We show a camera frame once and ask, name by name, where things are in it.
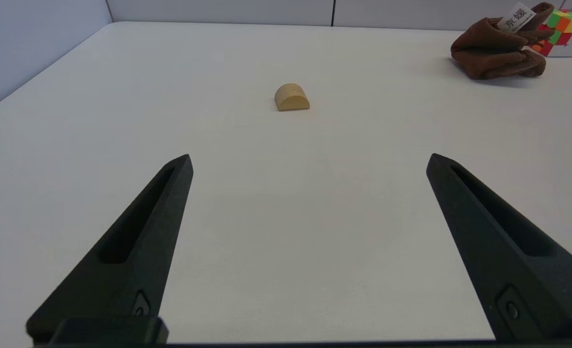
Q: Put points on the half-round wooden block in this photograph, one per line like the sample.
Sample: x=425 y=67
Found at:
x=291 y=99

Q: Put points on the brown cloth with label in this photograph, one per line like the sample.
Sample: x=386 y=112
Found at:
x=493 y=53

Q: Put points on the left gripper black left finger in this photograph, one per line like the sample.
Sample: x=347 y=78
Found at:
x=126 y=251

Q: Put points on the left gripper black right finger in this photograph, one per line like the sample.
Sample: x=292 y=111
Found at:
x=508 y=261

